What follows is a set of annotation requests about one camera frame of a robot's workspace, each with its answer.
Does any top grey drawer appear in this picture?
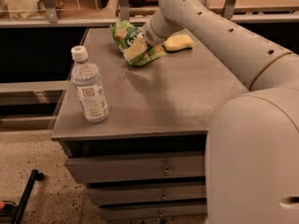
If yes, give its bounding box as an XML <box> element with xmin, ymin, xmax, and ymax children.
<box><xmin>65</xmin><ymin>151</ymin><xmax>205</xmax><ymax>184</ymax></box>

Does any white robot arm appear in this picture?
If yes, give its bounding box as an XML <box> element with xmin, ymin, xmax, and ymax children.
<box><xmin>124</xmin><ymin>0</ymin><xmax>299</xmax><ymax>224</ymax></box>

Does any grey drawer cabinet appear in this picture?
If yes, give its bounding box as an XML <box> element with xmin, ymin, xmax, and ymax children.
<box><xmin>52</xmin><ymin>28</ymin><xmax>247</xmax><ymax>211</ymax></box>

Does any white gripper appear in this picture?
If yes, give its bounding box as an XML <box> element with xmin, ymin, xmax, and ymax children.
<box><xmin>124</xmin><ymin>9</ymin><xmax>182</xmax><ymax>61</ymax></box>

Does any grey drawer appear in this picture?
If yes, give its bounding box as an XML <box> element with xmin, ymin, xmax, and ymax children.
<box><xmin>86</xmin><ymin>183</ymin><xmax>206</xmax><ymax>206</ymax></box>
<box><xmin>65</xmin><ymin>151</ymin><xmax>205</xmax><ymax>184</ymax></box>
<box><xmin>100</xmin><ymin>202</ymin><xmax>207</xmax><ymax>221</ymax></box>

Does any black pole on floor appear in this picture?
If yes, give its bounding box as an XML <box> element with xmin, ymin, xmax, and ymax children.
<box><xmin>11</xmin><ymin>170</ymin><xmax>45</xmax><ymax>224</ymax></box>

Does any yellow sponge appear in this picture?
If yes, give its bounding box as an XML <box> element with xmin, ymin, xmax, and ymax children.
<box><xmin>163</xmin><ymin>35</ymin><xmax>194</xmax><ymax>52</ymax></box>

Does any clear blue plastic bottle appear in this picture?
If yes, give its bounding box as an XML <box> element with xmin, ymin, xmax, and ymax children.
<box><xmin>71</xmin><ymin>46</ymin><xmax>108</xmax><ymax>122</ymax></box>

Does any green rice chip bag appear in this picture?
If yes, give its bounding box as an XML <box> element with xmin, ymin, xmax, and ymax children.
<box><xmin>110</xmin><ymin>21</ymin><xmax>166</xmax><ymax>66</ymax></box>

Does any bottom grey drawer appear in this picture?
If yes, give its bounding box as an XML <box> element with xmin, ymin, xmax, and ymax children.
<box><xmin>100</xmin><ymin>202</ymin><xmax>207</xmax><ymax>221</ymax></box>

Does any metal shelf rail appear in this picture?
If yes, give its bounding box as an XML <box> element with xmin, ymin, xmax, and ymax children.
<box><xmin>0</xmin><ymin>0</ymin><xmax>299</xmax><ymax>26</ymax></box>

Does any middle grey drawer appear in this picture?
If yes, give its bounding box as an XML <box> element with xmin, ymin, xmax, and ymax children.
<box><xmin>86</xmin><ymin>183</ymin><xmax>206</xmax><ymax>206</ymax></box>

